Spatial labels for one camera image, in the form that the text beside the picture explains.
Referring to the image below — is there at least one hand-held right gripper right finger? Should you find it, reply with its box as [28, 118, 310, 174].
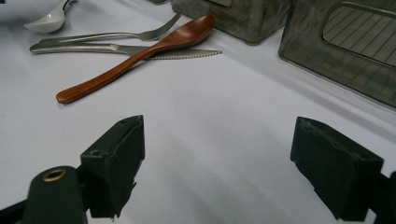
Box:
[290, 116, 385, 222]

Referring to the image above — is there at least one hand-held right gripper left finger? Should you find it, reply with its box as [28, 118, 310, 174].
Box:
[78, 114, 147, 219]

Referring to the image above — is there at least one white ceramic spoon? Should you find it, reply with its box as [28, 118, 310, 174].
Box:
[22, 0, 78, 35]

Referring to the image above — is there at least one silver metal fork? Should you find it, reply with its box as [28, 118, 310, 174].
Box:
[38, 12, 183, 45]

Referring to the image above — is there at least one silver serrated table knife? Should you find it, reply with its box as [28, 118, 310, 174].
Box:
[29, 42, 223, 61]

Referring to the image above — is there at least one brown wooden spoon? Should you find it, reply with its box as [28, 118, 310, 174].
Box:
[55, 13, 217, 105]

